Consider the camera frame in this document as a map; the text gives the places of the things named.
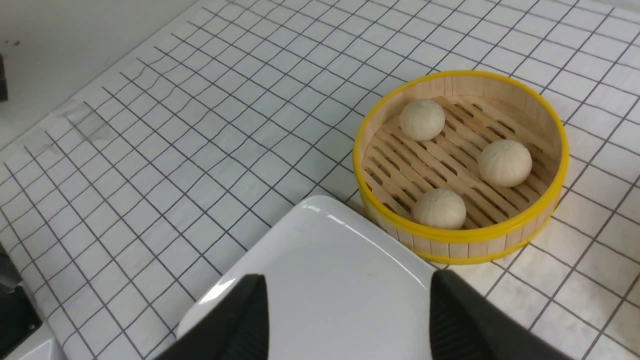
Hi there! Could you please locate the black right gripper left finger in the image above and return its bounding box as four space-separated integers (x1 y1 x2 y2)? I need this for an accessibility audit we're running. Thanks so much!
157 274 270 360

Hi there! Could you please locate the white black grid tablecloth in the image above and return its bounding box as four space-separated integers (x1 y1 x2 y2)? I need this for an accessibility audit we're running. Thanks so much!
1 0 640 360

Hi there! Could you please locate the white square ceramic plate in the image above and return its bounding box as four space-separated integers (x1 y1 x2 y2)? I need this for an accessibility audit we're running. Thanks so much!
177 195 434 360

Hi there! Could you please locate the yellow rimmed bamboo steamer basket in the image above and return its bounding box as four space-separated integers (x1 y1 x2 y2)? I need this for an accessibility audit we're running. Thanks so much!
352 70 570 265

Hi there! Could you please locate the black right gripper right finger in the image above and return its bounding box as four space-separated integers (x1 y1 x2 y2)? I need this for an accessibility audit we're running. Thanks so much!
430 269 570 360

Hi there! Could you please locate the steamed bun moved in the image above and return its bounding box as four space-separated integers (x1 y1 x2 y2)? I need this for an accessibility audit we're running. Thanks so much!
398 99 446 142
411 188 467 230
478 139 533 188

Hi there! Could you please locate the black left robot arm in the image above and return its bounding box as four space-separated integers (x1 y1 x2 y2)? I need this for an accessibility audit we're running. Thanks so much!
0 248 42 360

